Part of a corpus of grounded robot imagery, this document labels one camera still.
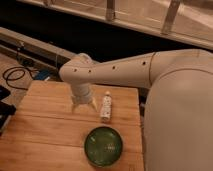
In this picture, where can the green ceramic bowl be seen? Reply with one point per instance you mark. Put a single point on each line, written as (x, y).
(103, 146)

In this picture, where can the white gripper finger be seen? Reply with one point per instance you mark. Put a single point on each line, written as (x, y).
(73, 107)
(94, 105)

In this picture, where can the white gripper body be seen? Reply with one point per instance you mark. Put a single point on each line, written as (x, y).
(81, 93)

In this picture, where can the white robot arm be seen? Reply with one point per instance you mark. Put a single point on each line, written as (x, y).
(178, 119)

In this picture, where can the small white bottle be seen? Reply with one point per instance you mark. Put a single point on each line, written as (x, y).
(106, 107)

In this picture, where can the black equipment at left edge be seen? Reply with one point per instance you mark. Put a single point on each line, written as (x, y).
(5, 109)

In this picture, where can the blue box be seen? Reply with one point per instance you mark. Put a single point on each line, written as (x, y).
(42, 75)

